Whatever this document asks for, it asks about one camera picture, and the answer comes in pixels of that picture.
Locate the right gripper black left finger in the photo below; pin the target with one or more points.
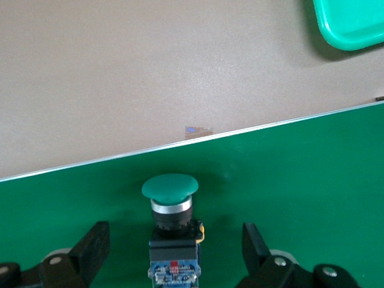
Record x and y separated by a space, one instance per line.
94 252

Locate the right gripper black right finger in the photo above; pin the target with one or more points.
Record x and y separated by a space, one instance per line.
255 252

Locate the brown tape piece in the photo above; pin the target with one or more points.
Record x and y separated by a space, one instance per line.
199 132

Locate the green conveyor belt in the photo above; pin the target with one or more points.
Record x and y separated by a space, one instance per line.
300 180

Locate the green plastic tray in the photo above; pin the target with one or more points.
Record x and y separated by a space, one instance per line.
354 21

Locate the green mushroom push button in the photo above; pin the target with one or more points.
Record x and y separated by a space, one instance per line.
171 187

